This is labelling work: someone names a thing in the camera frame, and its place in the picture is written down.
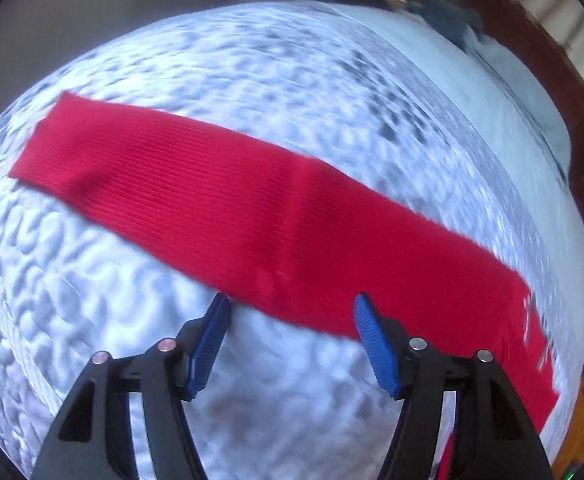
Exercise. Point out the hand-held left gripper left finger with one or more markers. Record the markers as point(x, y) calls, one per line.
point(206, 347)

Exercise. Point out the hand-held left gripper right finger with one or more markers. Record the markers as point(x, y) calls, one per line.
point(376, 342)

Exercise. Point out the red knit scarf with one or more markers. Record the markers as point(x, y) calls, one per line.
point(252, 200)

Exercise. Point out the white quilted bedspread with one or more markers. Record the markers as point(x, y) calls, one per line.
point(272, 75)

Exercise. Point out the dark wooden headboard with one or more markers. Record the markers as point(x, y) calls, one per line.
point(572, 110)

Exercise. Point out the dark grey cloth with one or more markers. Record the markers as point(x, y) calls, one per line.
point(447, 20)

